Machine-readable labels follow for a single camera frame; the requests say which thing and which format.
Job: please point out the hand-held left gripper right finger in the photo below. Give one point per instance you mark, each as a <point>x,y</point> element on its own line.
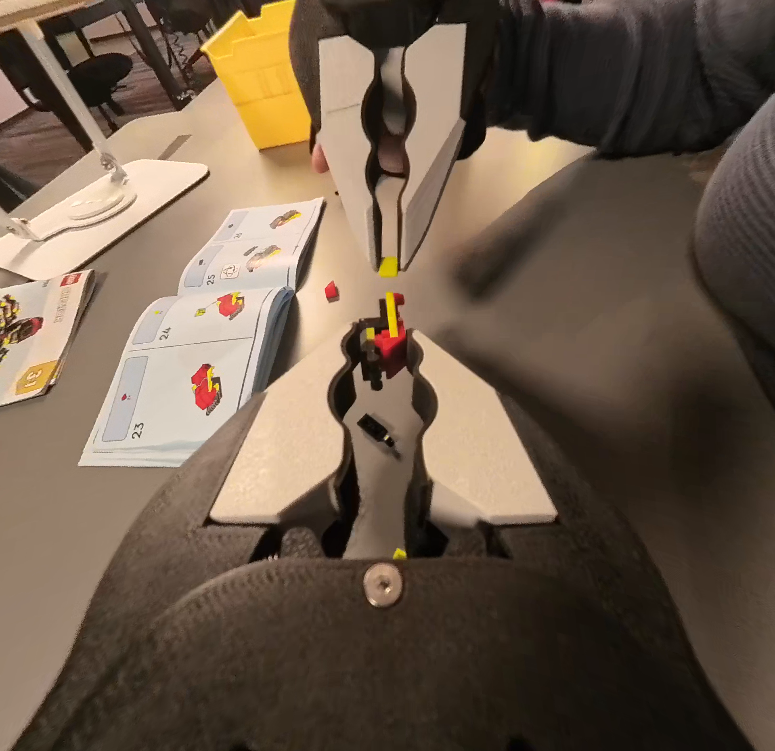
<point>484,460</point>

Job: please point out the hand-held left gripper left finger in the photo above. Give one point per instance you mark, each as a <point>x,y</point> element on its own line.
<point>284,460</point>

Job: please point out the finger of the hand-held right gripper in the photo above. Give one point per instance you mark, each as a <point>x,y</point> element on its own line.
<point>342,127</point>
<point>442,97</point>

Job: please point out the lego instruction booklet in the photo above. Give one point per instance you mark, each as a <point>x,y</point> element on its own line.
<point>181,369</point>
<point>42,339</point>

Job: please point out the red yellow lego body assembly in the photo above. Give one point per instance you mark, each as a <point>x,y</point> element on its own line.
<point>387,345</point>

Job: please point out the black clip lego piece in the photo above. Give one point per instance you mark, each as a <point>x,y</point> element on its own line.
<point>372,427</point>

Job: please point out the small red wedge lego piece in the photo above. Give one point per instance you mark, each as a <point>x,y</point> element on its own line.
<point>332,291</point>

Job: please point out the closed lego instruction booklet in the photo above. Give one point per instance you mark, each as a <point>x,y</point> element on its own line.
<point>42,339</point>

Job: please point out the person's right hand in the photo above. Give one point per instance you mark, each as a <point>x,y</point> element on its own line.
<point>392,154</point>

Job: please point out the yellow plastic bin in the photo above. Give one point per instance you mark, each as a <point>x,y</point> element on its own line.
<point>266,85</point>

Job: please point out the black office chair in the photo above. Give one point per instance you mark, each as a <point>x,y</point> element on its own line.
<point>100,76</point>

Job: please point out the person's torso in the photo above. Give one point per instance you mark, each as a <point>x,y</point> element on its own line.
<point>745,230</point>

